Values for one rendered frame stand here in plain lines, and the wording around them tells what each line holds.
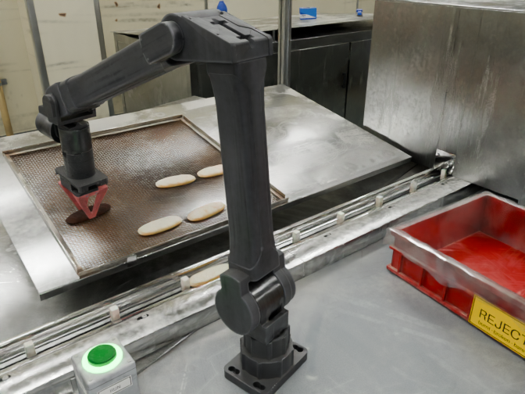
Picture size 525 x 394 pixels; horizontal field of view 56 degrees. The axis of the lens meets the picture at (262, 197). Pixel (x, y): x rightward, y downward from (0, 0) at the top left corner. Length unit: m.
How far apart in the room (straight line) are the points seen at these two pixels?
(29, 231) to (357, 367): 0.68
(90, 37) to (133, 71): 3.62
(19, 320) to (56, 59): 3.44
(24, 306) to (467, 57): 1.16
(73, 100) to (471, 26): 0.95
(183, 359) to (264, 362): 0.15
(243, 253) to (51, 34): 3.71
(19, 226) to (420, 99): 1.06
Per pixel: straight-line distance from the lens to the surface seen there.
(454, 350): 0.92
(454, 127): 1.43
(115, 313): 0.90
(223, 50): 0.59
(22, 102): 4.61
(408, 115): 1.50
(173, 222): 1.06
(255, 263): 0.69
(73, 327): 0.91
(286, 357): 0.78
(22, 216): 1.14
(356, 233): 1.11
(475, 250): 1.20
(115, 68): 0.80
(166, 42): 0.64
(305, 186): 1.24
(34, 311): 1.03
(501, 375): 0.90
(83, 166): 1.02
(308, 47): 3.29
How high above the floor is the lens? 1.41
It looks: 26 degrees down
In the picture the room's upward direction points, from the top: straight up
